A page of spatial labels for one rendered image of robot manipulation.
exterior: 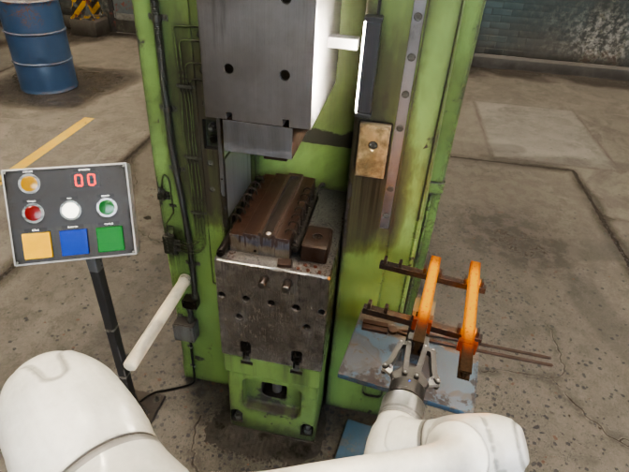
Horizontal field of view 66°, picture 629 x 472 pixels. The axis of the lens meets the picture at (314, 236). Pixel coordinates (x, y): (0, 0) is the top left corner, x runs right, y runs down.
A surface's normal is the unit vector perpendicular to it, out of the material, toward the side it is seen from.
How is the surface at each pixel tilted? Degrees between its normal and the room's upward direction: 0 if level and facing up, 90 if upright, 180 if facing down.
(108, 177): 60
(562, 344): 0
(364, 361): 0
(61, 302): 0
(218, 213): 90
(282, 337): 90
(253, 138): 90
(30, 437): 36
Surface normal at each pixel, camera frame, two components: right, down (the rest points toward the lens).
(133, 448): 0.50, -0.84
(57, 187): 0.23, 0.09
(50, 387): -0.08, -0.81
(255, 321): -0.19, 0.56
